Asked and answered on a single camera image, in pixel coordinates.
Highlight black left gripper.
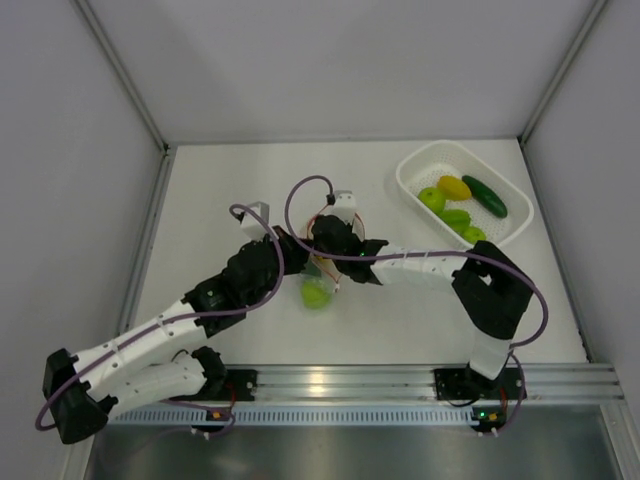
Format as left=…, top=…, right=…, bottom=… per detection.
left=247, top=225, right=313, bottom=308

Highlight clear zip bag orange seal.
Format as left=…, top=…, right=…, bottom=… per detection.
left=297, top=212, right=369, bottom=314

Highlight light green fake apple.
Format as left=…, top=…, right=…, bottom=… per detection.
left=300, top=279, right=334, bottom=310
left=417, top=187, right=447, bottom=215
left=461, top=226, right=487, bottom=245

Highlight yellow-green fake starfruit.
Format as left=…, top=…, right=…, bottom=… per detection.
left=436, top=175, right=472, bottom=201

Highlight dark green fake cucumber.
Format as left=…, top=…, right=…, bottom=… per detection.
left=462, top=175, right=508, bottom=219

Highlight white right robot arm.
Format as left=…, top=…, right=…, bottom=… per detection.
left=311, top=215, right=534, bottom=399

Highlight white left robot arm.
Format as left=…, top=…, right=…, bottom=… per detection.
left=42, top=227, right=311, bottom=445

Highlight white perforated plastic basket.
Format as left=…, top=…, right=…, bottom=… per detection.
left=395, top=140, right=534, bottom=249

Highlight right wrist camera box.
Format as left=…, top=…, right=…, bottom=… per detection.
left=329, top=190, right=357, bottom=225

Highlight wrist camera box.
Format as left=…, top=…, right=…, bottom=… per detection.
left=240, top=201, right=270, bottom=241
left=329, top=190, right=357, bottom=225

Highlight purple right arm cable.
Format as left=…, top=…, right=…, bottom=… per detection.
left=284, top=175, right=550, bottom=436

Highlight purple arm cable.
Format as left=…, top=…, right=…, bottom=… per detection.
left=34, top=202, right=286, bottom=431
left=284, top=175, right=550, bottom=436

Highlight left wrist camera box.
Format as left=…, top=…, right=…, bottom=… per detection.
left=240, top=201, right=270, bottom=241

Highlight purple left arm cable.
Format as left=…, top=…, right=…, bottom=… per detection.
left=34, top=202, right=286, bottom=431

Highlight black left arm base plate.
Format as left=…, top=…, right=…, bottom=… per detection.
left=196, top=368, right=258, bottom=403

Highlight white slotted cable duct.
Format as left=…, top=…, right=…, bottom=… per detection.
left=110, top=404, right=501, bottom=427

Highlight aluminium frame rail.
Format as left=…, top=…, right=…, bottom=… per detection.
left=72, top=0, right=171, bottom=151

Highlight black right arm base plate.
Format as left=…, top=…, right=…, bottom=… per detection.
left=434, top=366, right=527, bottom=403

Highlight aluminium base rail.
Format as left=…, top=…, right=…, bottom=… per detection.
left=119, top=363, right=624, bottom=406

